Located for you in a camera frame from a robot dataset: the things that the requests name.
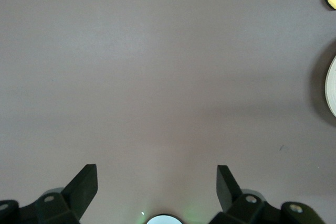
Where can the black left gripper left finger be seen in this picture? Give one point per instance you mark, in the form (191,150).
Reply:
(78,190)

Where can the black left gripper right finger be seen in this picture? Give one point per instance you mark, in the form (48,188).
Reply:
(225,190)

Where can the round beige wooden plate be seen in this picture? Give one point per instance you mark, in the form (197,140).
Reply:
(332,85)

